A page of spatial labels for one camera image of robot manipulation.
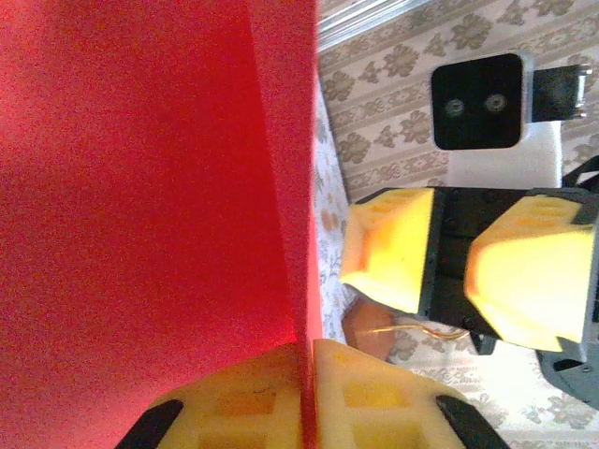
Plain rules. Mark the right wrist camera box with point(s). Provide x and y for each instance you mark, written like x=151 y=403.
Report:
x=477 y=121

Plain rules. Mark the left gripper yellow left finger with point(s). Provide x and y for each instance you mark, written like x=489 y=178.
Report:
x=234 y=402

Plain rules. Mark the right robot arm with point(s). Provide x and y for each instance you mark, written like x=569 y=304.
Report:
x=505 y=163

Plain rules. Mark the aluminium frame post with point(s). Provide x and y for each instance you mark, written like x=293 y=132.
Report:
x=355 y=23

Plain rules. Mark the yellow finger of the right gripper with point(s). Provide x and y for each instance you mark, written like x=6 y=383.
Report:
x=533 y=280
x=393 y=252

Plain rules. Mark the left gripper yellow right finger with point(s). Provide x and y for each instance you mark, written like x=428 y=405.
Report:
x=384 y=407

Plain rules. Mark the red cloth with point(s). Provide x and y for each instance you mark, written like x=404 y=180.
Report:
x=140 y=187

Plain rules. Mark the floral patterned table cover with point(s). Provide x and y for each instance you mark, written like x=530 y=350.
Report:
x=330 y=196

